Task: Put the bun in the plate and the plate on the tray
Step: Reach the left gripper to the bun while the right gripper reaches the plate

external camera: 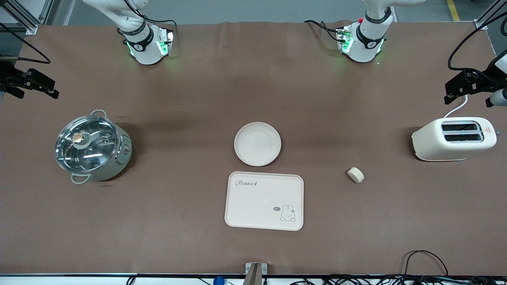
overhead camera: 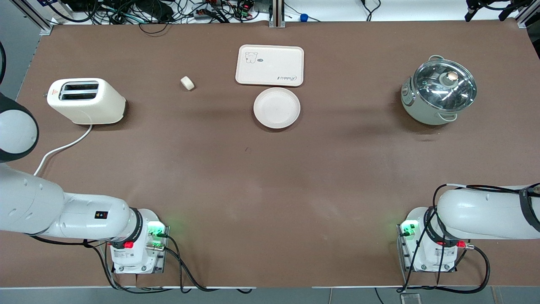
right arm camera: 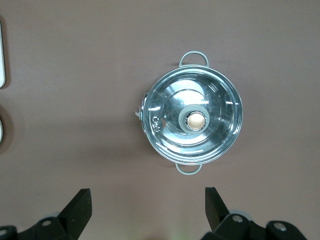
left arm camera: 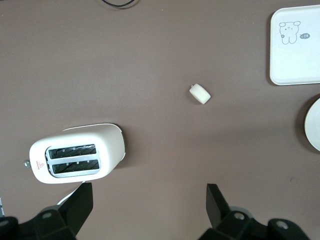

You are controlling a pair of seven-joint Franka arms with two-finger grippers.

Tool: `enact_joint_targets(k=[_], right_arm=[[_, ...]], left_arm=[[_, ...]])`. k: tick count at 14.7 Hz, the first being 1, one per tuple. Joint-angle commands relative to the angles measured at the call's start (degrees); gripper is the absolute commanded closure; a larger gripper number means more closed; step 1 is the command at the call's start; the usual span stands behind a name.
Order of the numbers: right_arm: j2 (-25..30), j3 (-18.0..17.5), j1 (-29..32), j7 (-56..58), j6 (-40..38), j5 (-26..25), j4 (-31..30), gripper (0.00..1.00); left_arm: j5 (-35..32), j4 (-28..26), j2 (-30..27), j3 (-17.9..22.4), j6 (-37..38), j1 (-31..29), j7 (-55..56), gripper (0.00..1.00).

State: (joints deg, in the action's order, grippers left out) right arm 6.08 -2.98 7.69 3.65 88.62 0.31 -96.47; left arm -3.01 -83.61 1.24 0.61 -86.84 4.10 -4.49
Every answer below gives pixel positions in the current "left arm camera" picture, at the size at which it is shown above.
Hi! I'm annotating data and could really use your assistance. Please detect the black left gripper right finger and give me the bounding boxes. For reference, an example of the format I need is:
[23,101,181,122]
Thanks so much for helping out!
[197,183,308,240]

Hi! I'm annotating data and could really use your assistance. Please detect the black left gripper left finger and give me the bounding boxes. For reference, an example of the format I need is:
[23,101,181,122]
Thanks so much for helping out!
[17,182,94,240]

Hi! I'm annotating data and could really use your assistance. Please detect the white steamed bun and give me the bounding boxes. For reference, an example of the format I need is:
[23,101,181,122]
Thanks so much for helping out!
[189,83,211,105]

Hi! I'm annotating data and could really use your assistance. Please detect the cream round bowl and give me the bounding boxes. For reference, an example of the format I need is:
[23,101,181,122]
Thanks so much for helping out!
[304,96,320,152]

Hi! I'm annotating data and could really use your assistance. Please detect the cream tray with rabbit print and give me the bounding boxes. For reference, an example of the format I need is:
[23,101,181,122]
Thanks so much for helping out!
[269,4,320,87]

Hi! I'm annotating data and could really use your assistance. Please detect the white two-slot toaster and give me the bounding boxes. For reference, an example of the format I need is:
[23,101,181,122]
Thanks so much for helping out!
[23,122,127,185]

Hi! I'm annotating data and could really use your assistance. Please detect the brown table mat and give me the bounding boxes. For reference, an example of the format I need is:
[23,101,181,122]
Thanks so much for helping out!
[0,0,320,240]

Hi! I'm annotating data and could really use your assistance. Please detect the thin black cable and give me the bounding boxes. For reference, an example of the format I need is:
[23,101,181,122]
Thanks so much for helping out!
[101,0,138,9]

